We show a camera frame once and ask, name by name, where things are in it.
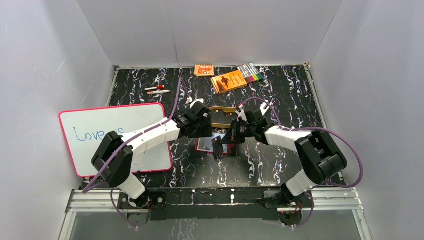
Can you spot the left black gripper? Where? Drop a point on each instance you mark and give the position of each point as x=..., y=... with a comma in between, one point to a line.
x=205, y=124

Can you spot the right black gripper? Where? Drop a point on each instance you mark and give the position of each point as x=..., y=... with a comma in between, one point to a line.
x=232, y=136

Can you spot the yellow oval tray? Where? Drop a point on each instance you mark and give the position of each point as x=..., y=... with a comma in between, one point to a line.
x=222, y=117

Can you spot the red card holder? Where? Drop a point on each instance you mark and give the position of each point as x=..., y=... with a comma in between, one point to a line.
x=205, y=144

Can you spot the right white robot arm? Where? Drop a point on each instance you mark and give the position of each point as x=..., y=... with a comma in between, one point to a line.
x=319, y=155

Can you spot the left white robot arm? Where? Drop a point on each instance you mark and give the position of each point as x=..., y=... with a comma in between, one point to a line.
x=114, y=156

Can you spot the small orange card box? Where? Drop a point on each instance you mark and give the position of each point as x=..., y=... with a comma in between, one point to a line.
x=204, y=70

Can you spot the orange white marker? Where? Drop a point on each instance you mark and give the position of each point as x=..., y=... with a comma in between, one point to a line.
x=158, y=92

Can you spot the orange book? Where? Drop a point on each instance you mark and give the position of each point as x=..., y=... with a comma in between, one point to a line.
x=228, y=82

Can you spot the coloured marker set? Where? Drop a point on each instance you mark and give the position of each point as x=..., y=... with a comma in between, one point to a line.
x=250, y=73

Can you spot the pink framed whiteboard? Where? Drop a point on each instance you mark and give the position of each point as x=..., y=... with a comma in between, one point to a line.
x=85, y=129

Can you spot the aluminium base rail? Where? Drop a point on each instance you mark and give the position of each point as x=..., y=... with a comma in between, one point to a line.
x=265, y=203

